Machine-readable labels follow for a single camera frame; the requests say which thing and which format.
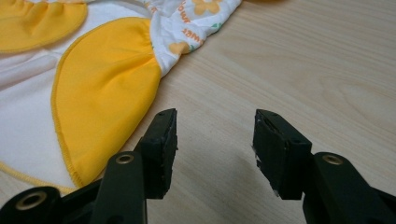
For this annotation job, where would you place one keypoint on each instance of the white and yellow child's garment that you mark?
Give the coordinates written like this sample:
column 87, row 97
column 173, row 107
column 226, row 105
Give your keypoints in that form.
column 102, row 93

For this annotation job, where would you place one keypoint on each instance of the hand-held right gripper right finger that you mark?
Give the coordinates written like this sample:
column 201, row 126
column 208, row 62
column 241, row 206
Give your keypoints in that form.
column 280, row 155

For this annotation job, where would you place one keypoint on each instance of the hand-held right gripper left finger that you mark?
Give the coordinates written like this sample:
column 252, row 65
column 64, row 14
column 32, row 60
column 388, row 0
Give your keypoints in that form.
column 158, row 155

